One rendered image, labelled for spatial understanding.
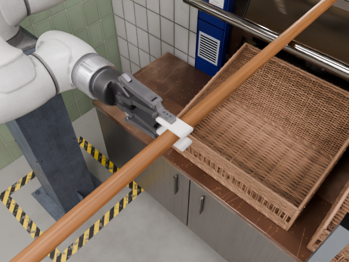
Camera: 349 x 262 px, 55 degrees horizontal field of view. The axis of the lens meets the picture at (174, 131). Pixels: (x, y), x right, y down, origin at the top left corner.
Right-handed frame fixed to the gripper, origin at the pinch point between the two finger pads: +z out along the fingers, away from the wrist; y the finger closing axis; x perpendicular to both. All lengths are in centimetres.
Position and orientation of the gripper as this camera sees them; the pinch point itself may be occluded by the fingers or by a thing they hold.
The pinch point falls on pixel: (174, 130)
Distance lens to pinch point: 64.2
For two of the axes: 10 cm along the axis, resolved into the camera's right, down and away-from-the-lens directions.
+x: -6.7, 5.7, -4.8
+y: -0.1, 6.4, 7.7
